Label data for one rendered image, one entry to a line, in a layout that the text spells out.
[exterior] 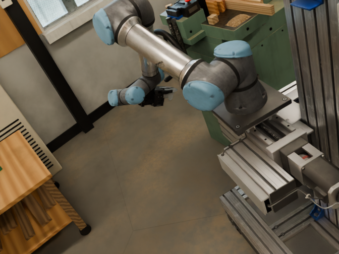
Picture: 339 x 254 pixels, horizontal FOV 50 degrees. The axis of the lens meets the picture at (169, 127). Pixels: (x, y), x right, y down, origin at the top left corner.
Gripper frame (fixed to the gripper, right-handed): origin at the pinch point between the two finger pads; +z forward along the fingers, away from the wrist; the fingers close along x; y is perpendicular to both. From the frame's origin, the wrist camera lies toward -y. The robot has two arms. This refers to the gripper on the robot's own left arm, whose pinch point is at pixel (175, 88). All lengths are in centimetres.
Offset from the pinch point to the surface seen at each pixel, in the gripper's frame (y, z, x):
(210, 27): -31.4, 9.1, 10.2
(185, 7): -39.1, -0.7, 2.8
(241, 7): -41.3, 21.3, 15.6
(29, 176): 53, -64, -34
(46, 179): 51, -58, -24
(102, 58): 14, 22, -135
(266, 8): -43, 21, 31
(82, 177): 87, -17, -77
